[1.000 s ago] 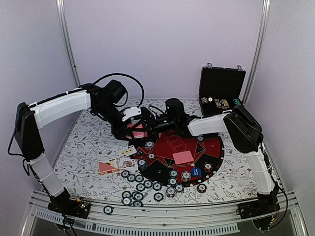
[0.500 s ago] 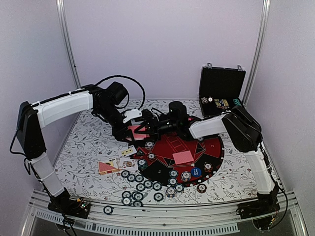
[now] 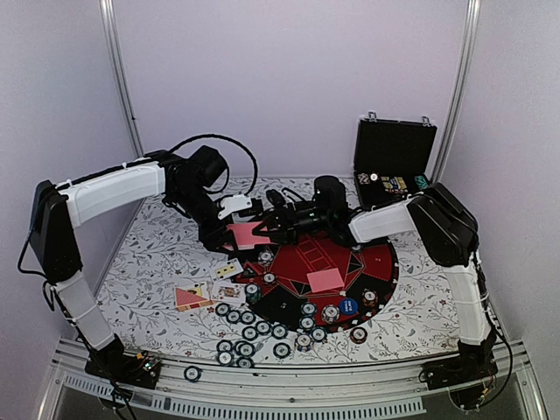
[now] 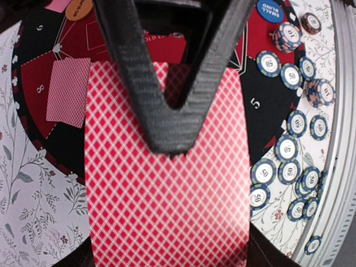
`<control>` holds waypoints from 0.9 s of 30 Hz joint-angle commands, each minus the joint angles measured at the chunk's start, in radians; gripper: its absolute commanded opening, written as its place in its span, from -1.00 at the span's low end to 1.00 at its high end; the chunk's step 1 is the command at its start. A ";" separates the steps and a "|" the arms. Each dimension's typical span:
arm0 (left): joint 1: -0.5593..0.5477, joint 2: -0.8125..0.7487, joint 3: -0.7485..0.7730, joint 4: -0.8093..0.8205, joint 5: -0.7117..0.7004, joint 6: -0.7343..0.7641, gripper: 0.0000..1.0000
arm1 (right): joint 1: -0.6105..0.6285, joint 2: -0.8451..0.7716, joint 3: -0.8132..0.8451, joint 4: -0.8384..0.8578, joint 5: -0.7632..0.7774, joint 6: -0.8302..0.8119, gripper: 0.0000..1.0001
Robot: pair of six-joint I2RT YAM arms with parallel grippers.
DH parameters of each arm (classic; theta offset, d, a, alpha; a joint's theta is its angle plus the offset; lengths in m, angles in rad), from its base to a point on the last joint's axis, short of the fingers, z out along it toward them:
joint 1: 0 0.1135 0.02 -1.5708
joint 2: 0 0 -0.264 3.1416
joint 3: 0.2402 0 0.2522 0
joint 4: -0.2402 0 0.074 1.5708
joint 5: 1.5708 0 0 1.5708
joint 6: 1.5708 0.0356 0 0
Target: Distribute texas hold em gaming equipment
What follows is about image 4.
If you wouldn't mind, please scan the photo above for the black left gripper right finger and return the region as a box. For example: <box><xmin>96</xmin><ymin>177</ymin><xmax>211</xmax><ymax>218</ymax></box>
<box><xmin>246</xmin><ymin>230</ymin><xmax>300</xmax><ymax>267</ymax></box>

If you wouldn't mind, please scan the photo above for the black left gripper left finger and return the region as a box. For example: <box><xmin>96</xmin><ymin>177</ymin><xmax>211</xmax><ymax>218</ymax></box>
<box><xmin>53</xmin><ymin>237</ymin><xmax>92</xmax><ymax>267</ymax></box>

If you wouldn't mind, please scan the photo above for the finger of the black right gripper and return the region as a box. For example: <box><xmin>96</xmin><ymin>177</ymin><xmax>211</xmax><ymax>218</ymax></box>
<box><xmin>172</xmin><ymin>1</ymin><xmax>255</xmax><ymax>156</ymax></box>
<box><xmin>94</xmin><ymin>1</ymin><xmax>191</xmax><ymax>158</ymax></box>

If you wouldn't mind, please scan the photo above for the green chip table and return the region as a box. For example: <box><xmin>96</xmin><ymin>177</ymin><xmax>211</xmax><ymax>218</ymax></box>
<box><xmin>251</xmin><ymin>158</ymin><xmax>276</xmax><ymax>185</ymax></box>
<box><xmin>250</xmin><ymin>184</ymin><xmax>270</xmax><ymax>211</ymax></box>

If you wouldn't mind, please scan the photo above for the red backed card deck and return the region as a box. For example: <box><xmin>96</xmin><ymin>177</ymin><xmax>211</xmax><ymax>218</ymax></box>
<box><xmin>85</xmin><ymin>62</ymin><xmax>250</xmax><ymax>266</ymax></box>

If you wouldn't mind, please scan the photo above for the green chip front cluster top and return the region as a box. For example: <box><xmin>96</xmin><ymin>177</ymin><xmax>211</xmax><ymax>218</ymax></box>
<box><xmin>295</xmin><ymin>166</ymin><xmax>320</xmax><ymax>197</ymax></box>

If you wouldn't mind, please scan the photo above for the green chip cluster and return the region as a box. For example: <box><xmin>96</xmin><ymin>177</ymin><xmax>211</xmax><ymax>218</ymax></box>
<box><xmin>295</xmin><ymin>166</ymin><xmax>320</xmax><ymax>197</ymax></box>
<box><xmin>317</xmin><ymin>171</ymin><xmax>328</xmax><ymax>199</ymax></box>

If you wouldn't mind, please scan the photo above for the green chip mat seat four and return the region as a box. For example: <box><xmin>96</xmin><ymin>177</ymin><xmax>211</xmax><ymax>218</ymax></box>
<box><xmin>256</xmin><ymin>50</ymin><xmax>281</xmax><ymax>78</ymax></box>

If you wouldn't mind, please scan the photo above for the green chip mat edge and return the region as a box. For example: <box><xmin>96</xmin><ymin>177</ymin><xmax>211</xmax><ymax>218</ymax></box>
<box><xmin>280</xmin><ymin>63</ymin><xmax>303</xmax><ymax>90</ymax></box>
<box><xmin>274</xmin><ymin>135</ymin><xmax>299</xmax><ymax>163</ymax></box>

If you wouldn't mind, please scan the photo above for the face down card seat eight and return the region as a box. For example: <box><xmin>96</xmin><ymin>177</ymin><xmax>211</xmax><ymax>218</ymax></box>
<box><xmin>46</xmin><ymin>57</ymin><xmax>91</xmax><ymax>128</ymax></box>

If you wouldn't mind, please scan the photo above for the blue chip stack seat four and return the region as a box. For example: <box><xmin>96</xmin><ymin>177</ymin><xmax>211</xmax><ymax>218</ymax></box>
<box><xmin>272</xmin><ymin>22</ymin><xmax>302</xmax><ymax>53</ymax></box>

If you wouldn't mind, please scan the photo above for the blue small blind button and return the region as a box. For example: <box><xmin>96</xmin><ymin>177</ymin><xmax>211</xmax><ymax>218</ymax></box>
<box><xmin>256</xmin><ymin>0</ymin><xmax>284</xmax><ymax>24</ymax></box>

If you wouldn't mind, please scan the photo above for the brown 100 poker chip stack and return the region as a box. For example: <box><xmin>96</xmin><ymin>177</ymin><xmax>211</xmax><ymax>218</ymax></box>
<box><xmin>300</xmin><ymin>12</ymin><xmax>322</xmax><ymax>35</ymax></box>

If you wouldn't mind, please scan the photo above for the orange big blind button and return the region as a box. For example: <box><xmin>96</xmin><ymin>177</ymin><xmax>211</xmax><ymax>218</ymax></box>
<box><xmin>65</xmin><ymin>0</ymin><xmax>93</xmax><ymax>21</ymax></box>

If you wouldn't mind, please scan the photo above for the round red black poker mat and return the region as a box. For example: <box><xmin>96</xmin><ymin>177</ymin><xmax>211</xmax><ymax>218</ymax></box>
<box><xmin>12</xmin><ymin>1</ymin><xmax>306</xmax><ymax>184</ymax></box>

